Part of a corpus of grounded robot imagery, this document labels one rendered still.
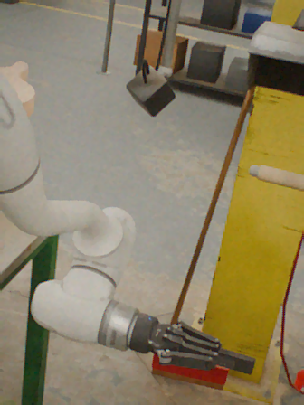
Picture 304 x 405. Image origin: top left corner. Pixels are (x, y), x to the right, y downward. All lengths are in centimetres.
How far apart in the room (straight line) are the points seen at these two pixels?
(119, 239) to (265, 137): 108
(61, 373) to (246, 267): 83
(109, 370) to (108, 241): 146
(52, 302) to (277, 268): 133
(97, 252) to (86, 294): 8
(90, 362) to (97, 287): 145
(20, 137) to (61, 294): 50
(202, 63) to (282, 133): 409
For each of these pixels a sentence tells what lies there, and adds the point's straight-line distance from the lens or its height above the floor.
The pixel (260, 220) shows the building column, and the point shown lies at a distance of 242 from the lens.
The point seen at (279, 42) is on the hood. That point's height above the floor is 152.
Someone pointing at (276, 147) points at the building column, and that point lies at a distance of 231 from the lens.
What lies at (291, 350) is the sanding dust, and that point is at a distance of 307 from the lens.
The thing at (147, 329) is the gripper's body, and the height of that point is 100.
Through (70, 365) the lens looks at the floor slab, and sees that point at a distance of 273.
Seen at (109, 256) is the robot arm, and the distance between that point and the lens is 133.
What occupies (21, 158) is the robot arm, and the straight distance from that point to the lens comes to 90.
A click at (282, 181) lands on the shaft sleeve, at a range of 139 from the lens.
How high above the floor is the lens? 176
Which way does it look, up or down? 26 degrees down
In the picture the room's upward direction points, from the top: 10 degrees clockwise
